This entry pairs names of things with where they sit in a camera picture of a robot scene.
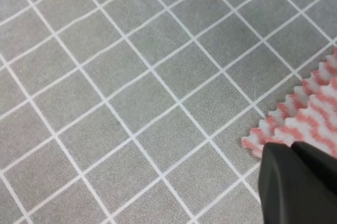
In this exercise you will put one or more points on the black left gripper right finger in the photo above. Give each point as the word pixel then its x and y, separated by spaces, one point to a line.
pixel 322 165

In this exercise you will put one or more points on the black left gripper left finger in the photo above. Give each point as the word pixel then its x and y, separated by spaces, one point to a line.
pixel 290 192

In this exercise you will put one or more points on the pink white wavy towel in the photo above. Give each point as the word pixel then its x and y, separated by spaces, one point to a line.
pixel 308 114

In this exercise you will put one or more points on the grey grid tablecloth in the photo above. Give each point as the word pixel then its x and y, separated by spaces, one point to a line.
pixel 132 111

